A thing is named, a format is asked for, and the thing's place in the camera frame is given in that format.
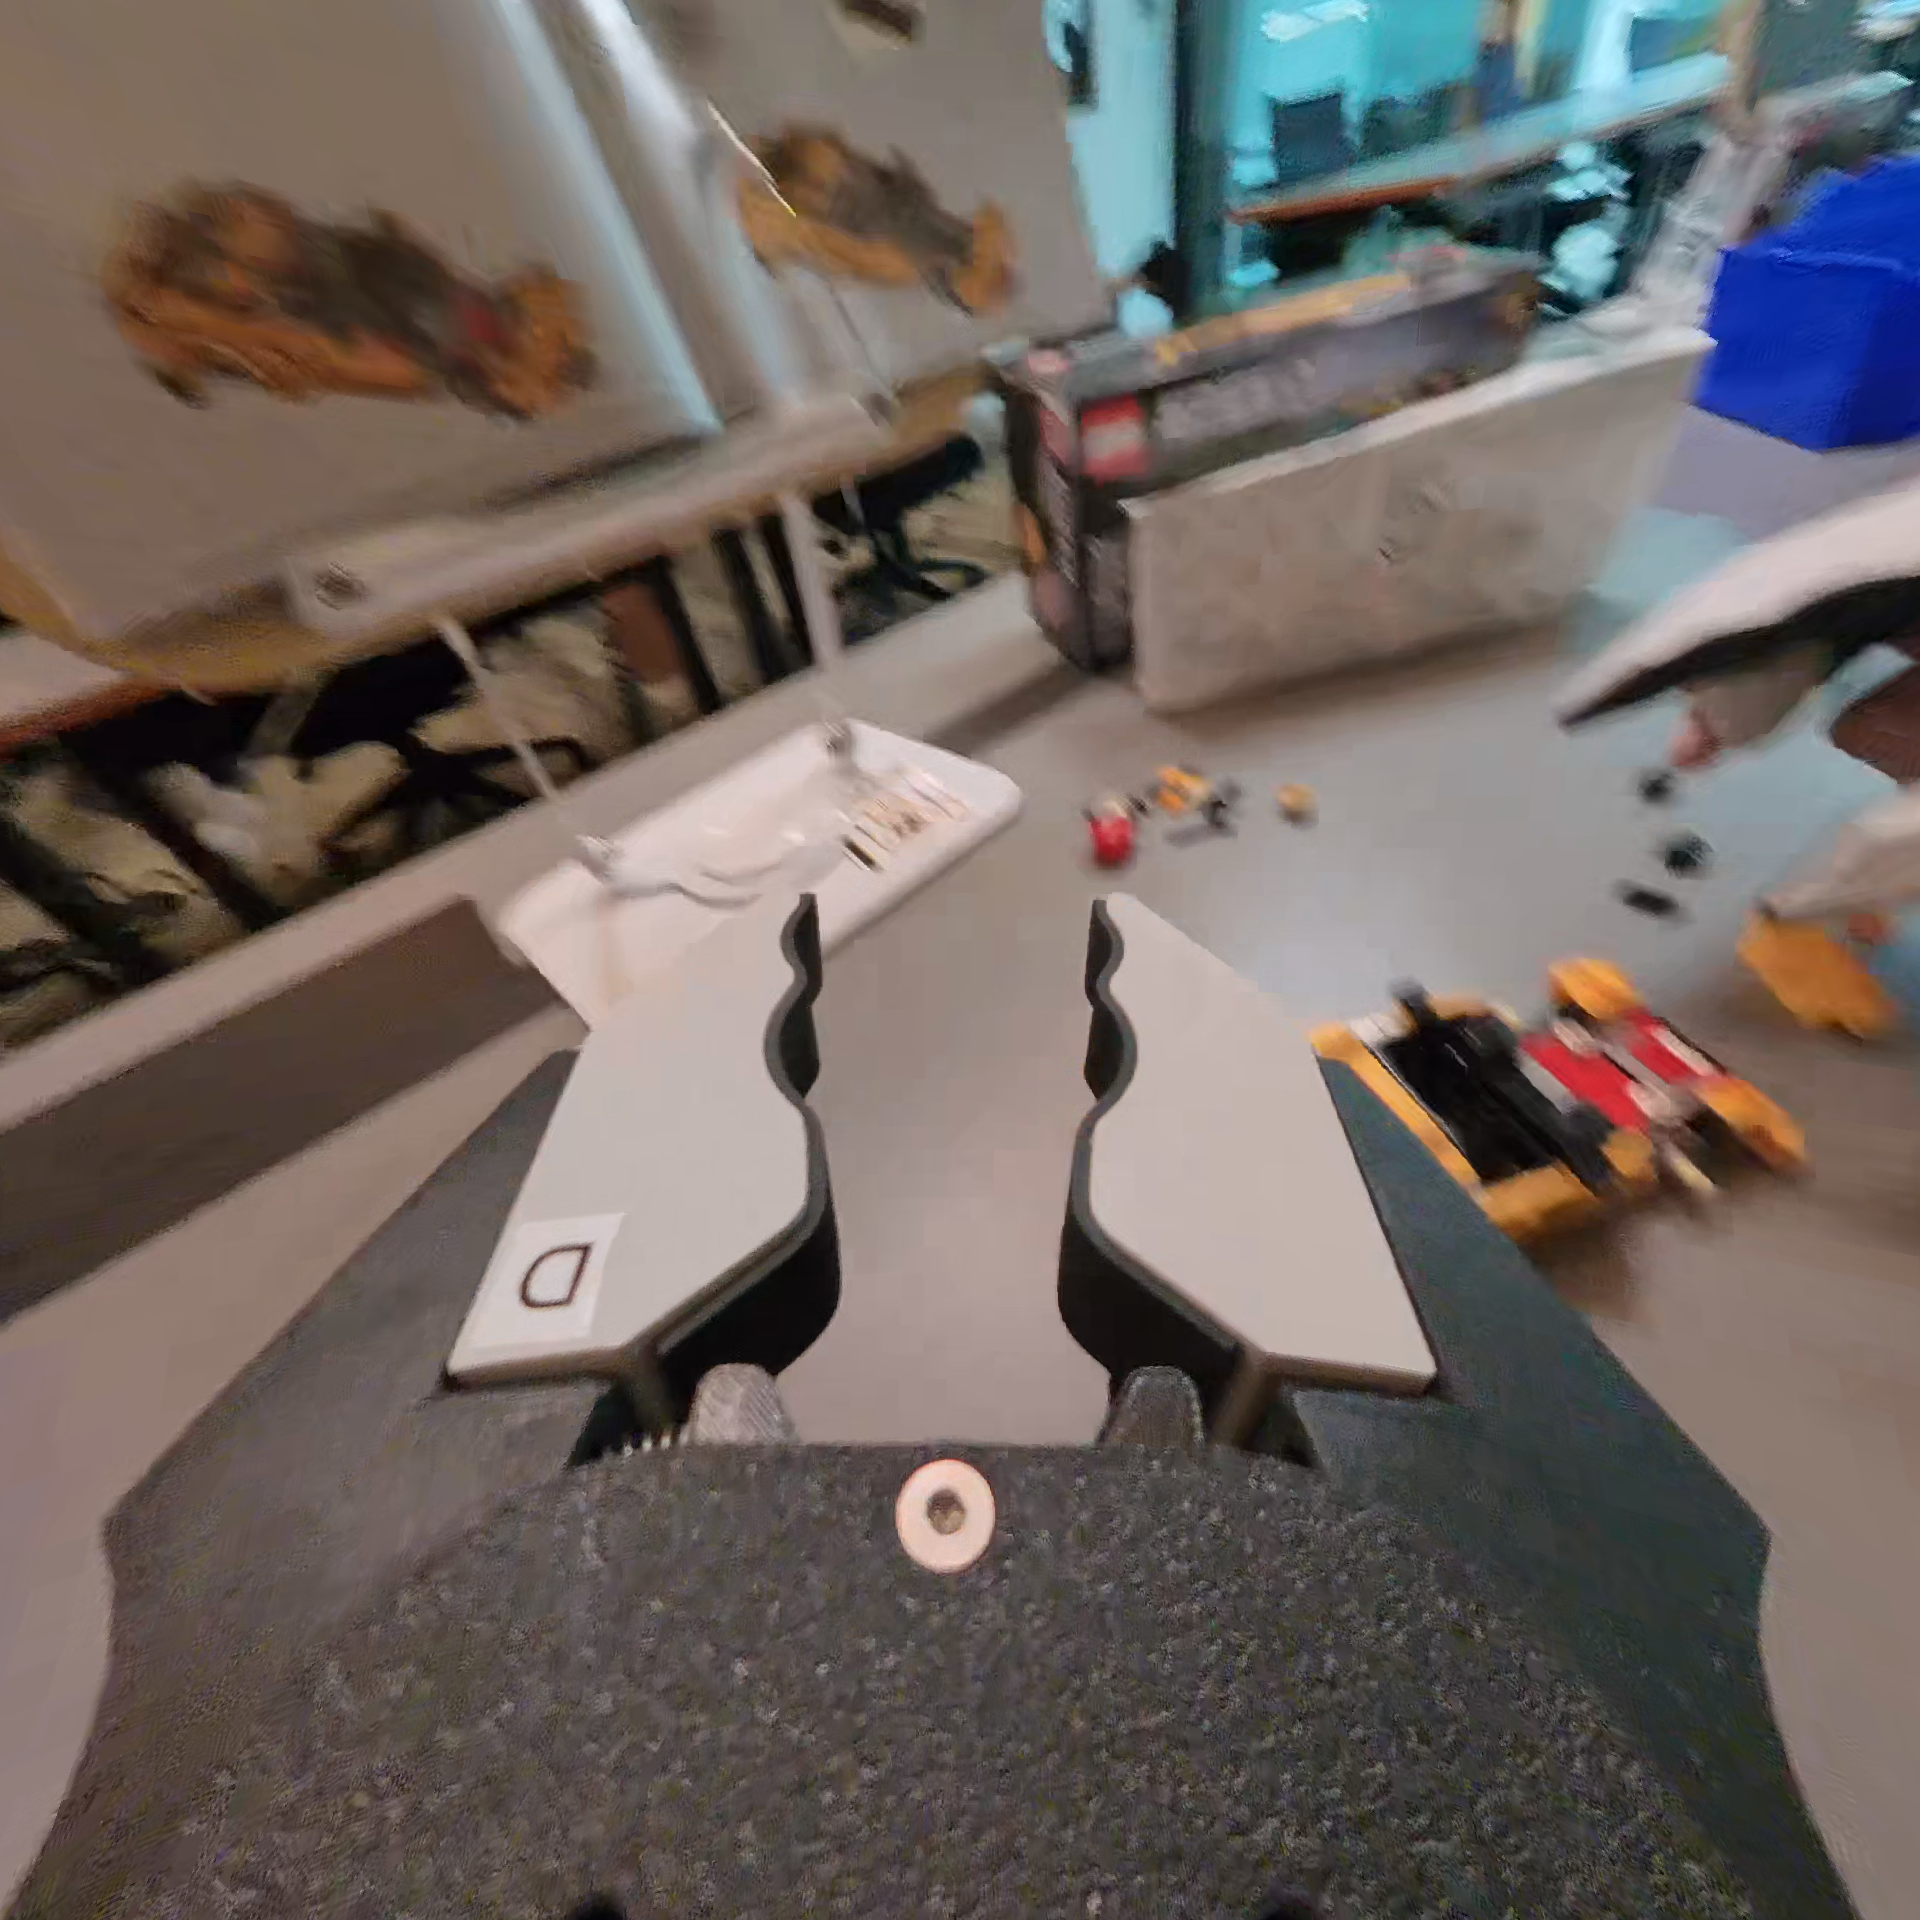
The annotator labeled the person's right hand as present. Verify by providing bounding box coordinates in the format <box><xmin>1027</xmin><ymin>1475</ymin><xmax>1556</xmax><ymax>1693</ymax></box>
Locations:
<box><xmin>1826</xmin><ymin>644</ymin><xmax>1920</xmax><ymax>782</ymax></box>

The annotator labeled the open instruction booklet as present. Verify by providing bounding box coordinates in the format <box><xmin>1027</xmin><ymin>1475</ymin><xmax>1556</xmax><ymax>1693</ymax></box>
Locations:
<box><xmin>0</xmin><ymin>0</ymin><xmax>1114</xmax><ymax>640</ymax></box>

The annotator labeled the dark table cable flap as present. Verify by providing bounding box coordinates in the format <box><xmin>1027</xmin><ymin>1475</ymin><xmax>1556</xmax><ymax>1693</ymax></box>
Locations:
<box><xmin>0</xmin><ymin>895</ymin><xmax>550</xmax><ymax>1325</ymax></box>

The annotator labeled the pile of small toy bricks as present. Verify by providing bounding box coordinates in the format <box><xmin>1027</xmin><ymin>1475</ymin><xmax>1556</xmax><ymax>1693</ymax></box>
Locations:
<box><xmin>1147</xmin><ymin>765</ymin><xmax>1247</xmax><ymax>844</ymax></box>

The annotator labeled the yellow toy wedge piece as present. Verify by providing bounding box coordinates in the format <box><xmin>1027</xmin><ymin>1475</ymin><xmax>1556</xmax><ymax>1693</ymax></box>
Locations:
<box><xmin>1737</xmin><ymin>912</ymin><xmax>1902</xmax><ymax>1039</ymax></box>

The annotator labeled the black toy car box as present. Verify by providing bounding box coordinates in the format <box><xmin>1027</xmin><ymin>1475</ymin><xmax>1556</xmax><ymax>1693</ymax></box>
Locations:
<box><xmin>989</xmin><ymin>256</ymin><xmax>1547</xmax><ymax>676</ymax></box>

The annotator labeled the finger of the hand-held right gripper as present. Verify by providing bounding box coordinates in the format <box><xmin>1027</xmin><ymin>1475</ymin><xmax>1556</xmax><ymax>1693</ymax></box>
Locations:
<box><xmin>1553</xmin><ymin>480</ymin><xmax>1920</xmax><ymax>732</ymax></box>
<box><xmin>1755</xmin><ymin>780</ymin><xmax>1920</xmax><ymax>925</ymax></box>

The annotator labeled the light wooden panel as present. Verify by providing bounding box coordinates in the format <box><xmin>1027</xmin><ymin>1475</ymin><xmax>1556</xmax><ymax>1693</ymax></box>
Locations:
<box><xmin>0</xmin><ymin>538</ymin><xmax>302</xmax><ymax>751</ymax></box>

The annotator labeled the blue plastic bin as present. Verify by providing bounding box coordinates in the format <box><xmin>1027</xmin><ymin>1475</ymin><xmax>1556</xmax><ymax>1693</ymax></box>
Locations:
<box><xmin>1697</xmin><ymin>151</ymin><xmax>1920</xmax><ymax>456</ymax></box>

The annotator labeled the wooden desk with black legs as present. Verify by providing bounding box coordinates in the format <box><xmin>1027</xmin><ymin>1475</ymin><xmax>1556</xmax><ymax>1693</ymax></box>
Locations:
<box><xmin>1229</xmin><ymin>53</ymin><xmax>1742</xmax><ymax>231</ymax></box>

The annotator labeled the black office chair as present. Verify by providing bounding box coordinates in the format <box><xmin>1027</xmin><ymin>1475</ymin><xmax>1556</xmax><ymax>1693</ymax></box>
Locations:
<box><xmin>815</xmin><ymin>434</ymin><xmax>1002</xmax><ymax>635</ymax></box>

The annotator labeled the clear sticker sheet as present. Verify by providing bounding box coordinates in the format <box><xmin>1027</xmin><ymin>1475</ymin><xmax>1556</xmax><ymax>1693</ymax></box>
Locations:
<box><xmin>837</xmin><ymin>765</ymin><xmax>981</xmax><ymax>875</ymax></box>

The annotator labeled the white-tipped metal wire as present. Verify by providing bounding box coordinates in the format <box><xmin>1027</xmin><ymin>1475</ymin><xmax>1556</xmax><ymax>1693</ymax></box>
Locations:
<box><xmin>702</xmin><ymin>96</ymin><xmax>902</xmax><ymax>430</ymax></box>

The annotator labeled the yellow toy brick car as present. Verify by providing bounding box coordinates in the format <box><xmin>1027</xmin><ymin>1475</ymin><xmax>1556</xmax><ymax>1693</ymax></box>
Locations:
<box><xmin>1313</xmin><ymin>960</ymin><xmax>1807</xmax><ymax>1247</ymax></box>

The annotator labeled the white printed paper bag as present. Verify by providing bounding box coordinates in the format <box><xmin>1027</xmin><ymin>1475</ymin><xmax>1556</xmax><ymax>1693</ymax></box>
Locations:
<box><xmin>1125</xmin><ymin>333</ymin><xmax>1719</xmax><ymax>715</ymax></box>

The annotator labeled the white book stand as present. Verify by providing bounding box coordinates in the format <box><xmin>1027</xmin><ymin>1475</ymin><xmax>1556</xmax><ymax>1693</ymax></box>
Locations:
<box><xmin>276</xmin><ymin>397</ymin><xmax>1031</xmax><ymax>1027</ymax></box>

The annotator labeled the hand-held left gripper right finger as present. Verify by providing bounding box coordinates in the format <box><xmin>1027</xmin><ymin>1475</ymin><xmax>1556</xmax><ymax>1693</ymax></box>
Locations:
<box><xmin>1057</xmin><ymin>895</ymin><xmax>1443</xmax><ymax>1455</ymax></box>

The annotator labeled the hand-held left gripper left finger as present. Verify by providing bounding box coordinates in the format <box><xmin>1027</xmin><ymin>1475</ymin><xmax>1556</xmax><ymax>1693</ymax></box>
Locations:
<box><xmin>449</xmin><ymin>895</ymin><xmax>841</xmax><ymax>1467</ymax></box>

